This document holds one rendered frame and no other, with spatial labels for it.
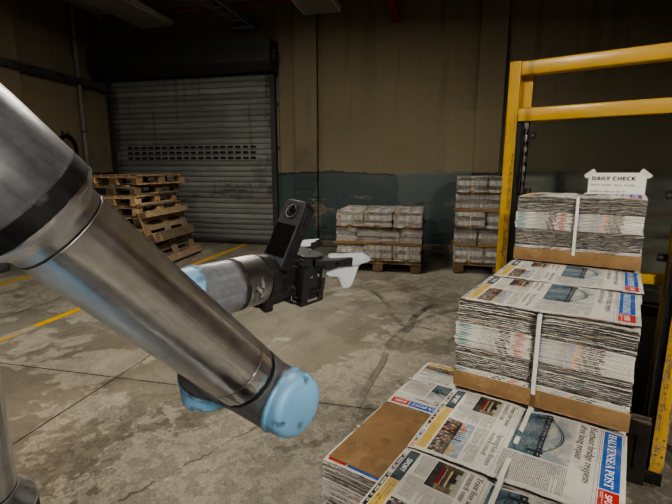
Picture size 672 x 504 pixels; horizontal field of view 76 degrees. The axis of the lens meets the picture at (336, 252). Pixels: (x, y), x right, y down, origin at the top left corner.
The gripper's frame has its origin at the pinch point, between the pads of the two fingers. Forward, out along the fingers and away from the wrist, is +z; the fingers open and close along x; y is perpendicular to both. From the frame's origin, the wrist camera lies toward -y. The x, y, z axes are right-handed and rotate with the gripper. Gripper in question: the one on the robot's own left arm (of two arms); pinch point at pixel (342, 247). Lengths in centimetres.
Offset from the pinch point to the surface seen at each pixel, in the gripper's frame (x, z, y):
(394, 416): -8, 48, 65
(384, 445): -2, 34, 64
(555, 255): 17, 97, 12
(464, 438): 23.3, 18.2, 38.0
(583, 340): 37, 40, 17
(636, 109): 22, 153, -41
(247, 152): -584, 455, 35
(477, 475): 29.6, 9.2, 37.2
